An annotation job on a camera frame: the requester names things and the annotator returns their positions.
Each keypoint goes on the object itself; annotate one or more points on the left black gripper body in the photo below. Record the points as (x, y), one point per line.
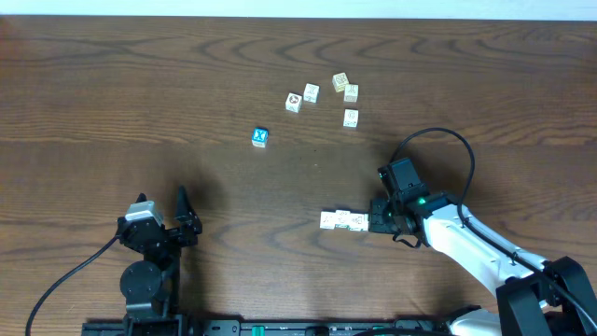
(164, 233)

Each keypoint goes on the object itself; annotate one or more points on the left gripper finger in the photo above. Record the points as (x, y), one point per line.
(141, 198)
(183, 209)

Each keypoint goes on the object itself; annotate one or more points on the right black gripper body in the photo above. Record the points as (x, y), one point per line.
(384, 218)

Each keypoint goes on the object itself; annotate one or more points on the green-edged wooden block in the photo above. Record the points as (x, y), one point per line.
(342, 219)
(358, 222)

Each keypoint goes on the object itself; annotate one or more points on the plain small wooden block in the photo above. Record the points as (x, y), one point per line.
(328, 220)

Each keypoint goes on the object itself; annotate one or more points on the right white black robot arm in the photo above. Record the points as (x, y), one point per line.
(535, 296)

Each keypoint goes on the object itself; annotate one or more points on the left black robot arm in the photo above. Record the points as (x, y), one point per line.
(151, 286)

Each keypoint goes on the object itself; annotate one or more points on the blue X wooden block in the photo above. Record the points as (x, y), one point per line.
(260, 137)

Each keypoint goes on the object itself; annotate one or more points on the wooden block beside yellow one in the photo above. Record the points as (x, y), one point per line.
(351, 93)

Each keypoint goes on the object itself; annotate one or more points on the yellow-edged wooden block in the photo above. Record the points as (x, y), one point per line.
(339, 82)

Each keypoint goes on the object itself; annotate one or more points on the wooden block with X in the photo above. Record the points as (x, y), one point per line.
(311, 93)

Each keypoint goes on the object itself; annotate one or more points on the wooden block with red circle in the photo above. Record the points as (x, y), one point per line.
(293, 102)

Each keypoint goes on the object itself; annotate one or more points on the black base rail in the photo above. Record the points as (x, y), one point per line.
(231, 327)

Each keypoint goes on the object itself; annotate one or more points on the wooden block with ring picture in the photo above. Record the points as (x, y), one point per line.
(350, 118)

